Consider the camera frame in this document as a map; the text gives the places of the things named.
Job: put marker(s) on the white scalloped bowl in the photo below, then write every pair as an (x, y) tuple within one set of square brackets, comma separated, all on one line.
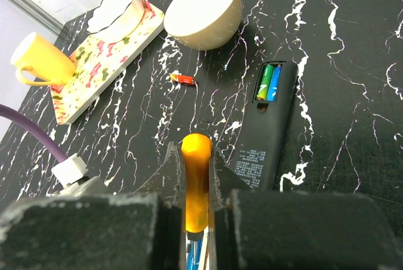
[(113, 20)]

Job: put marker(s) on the beige round bowl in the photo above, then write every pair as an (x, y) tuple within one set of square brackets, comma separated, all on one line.
[(203, 24)]

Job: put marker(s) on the floral rectangular tray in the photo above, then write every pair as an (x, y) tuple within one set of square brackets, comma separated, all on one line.
[(98, 64)]

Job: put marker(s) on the red orange battery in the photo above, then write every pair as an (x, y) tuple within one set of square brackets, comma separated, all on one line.
[(183, 79)]

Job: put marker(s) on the black remote control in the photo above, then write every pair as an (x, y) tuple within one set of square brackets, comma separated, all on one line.
[(258, 149)]

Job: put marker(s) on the white remote blue batteries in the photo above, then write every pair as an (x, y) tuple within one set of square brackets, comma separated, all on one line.
[(204, 250)]

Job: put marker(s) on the light blue battery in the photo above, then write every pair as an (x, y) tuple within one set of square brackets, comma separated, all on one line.
[(194, 252)]

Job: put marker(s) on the green blue batteries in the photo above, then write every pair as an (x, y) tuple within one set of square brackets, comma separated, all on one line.
[(268, 84)]

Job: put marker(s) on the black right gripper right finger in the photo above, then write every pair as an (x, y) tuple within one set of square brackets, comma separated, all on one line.
[(252, 229)]

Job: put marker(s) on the left aluminium frame post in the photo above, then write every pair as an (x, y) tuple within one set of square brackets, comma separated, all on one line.
[(38, 14)]

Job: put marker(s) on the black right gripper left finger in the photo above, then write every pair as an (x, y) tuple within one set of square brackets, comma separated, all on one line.
[(142, 230)]

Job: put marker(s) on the yellow mug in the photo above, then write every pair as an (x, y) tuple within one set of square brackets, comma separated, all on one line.
[(39, 63)]

